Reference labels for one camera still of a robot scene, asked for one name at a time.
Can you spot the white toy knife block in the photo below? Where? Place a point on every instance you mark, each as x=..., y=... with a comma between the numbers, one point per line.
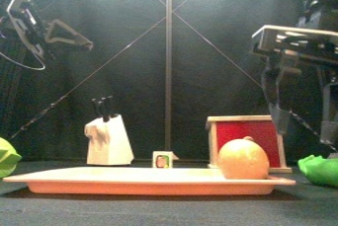
x=107, y=144

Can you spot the green toy starfruit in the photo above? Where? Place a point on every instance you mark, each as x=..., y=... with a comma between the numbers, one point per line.
x=8, y=157

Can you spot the orange-yellow toy fruit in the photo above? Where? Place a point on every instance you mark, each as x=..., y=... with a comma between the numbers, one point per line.
x=243, y=161

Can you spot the pink plastic tray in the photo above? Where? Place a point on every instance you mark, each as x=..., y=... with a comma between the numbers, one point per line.
x=132, y=180

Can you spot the grey vertical frame pole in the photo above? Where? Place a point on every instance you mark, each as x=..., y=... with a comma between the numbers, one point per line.
x=168, y=72

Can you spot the green toy vegetable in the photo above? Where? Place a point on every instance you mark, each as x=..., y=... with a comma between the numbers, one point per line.
x=321, y=170

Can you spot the small white printed carton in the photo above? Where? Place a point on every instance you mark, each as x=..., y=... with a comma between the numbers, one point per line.
x=163, y=161

